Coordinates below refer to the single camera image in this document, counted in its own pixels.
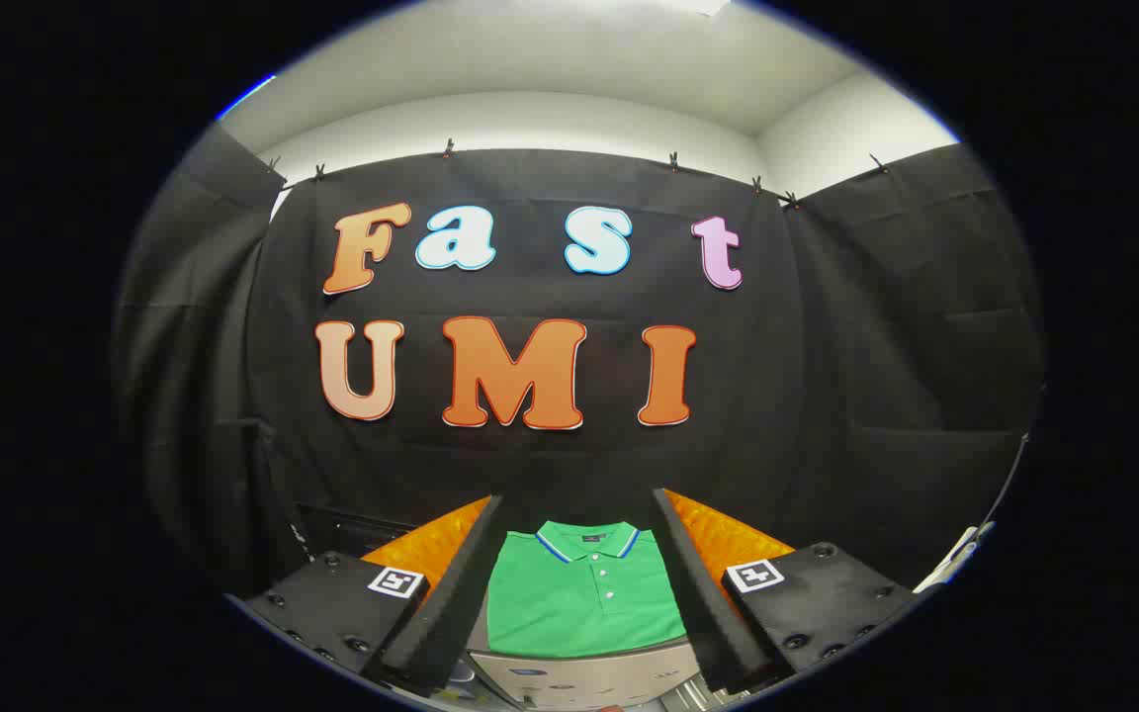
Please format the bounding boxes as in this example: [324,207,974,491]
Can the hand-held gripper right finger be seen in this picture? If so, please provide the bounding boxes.
[651,487,919,696]

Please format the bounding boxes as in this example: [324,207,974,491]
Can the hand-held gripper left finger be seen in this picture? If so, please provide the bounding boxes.
[231,492,509,699]

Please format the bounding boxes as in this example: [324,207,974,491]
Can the green polo shirt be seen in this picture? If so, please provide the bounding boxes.
[485,520,689,660]

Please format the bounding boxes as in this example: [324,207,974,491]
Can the black backdrop cloth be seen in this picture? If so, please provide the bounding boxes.
[113,124,1047,599]

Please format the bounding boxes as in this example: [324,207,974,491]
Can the white flat board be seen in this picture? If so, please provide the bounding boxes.
[914,521,998,595]

